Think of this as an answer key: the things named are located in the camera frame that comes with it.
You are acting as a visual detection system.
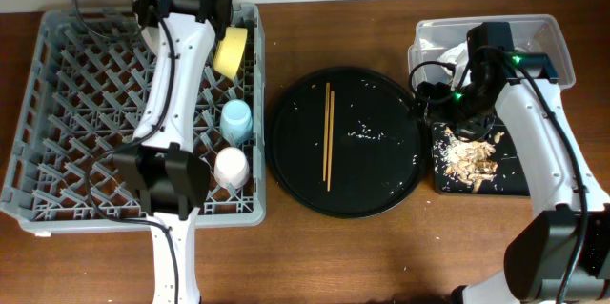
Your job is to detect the peanut shell food scraps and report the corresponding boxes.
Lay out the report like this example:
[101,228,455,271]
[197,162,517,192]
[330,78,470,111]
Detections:
[432,127,498,193]

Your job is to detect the white paper napkin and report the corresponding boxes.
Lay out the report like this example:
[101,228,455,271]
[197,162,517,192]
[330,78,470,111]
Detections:
[437,42,469,89]

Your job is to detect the wooden chopstick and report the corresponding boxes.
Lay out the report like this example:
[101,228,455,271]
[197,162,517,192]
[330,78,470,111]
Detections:
[327,91,335,193]
[323,82,331,182]

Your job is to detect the light blue plastic cup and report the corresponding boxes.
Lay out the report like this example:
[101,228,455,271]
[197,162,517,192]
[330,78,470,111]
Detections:
[220,99,254,145]

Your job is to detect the yellow bowl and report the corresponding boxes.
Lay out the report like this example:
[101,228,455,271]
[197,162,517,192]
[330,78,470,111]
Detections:
[213,27,248,80]

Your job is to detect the pink plastic cup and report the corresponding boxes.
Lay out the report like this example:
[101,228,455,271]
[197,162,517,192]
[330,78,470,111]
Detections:
[213,147,250,189]

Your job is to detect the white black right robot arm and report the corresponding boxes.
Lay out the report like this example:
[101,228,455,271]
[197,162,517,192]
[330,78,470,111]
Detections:
[409,15,609,303]

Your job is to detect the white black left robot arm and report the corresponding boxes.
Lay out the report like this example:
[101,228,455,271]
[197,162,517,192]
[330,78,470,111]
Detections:
[113,0,233,303]

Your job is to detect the black rectangular waste tray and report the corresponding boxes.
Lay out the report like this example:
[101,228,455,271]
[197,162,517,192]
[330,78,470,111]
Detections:
[431,118,529,197]

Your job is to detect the clear plastic waste bin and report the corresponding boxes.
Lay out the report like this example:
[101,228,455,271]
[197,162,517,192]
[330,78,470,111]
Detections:
[408,14,576,90]

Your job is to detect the grey plastic dishwasher rack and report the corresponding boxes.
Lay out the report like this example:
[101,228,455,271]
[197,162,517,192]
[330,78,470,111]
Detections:
[1,4,266,236]

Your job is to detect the round black serving tray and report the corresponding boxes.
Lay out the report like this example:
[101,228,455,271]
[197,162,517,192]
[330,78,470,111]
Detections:
[265,67,430,218]

